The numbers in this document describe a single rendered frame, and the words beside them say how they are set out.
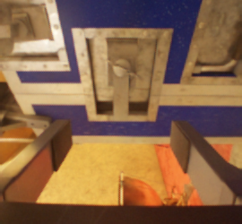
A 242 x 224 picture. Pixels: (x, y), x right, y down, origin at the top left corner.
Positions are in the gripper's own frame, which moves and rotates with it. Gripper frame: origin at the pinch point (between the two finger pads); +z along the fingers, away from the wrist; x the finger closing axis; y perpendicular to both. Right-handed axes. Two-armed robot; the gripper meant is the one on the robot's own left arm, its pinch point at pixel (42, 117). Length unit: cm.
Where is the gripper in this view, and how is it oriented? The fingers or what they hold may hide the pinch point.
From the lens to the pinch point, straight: 37.1
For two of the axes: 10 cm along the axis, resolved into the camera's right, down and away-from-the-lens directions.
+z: 9.8, 1.4, 1.1
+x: -0.1, 6.8, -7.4
